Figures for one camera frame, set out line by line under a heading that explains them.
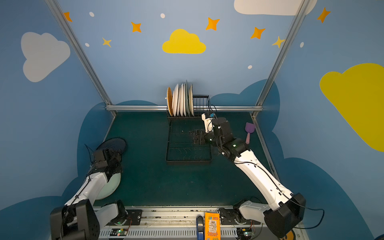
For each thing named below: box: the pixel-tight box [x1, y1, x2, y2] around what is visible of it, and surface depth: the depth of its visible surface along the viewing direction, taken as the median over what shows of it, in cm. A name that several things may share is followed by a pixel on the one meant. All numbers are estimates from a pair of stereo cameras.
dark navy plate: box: [95, 137, 127, 153], surface depth 104 cm
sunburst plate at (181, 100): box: [179, 83, 184, 117], surface depth 82 cm
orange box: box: [204, 212, 221, 240], surface depth 70 cm
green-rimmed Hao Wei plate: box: [172, 83, 179, 117], surface depth 83 cm
